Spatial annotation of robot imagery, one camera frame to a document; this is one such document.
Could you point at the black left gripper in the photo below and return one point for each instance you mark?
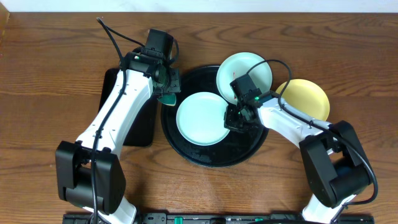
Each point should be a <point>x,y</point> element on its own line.
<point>175,86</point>

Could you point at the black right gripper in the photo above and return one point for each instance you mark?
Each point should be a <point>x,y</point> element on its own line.
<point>229,123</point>

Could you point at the green yellow sponge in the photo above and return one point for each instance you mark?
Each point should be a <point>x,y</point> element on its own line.
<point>168,99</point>

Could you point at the light green stained plate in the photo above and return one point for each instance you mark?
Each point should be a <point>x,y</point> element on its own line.
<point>200,118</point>

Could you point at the yellow plate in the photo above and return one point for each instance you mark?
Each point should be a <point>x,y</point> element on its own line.
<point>307,97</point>

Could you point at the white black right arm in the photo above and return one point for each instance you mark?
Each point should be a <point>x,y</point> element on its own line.
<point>336,166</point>

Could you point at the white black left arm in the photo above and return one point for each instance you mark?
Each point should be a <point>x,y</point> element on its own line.
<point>89,173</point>

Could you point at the black round tray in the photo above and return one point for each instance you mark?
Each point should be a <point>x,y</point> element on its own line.
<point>233,149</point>

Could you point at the black rectangular tray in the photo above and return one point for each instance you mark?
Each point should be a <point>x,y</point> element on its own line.
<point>141,132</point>

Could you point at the mint green rear plate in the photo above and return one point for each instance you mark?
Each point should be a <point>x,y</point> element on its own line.
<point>237,65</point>

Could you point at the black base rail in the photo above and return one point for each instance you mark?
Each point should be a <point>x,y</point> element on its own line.
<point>163,218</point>

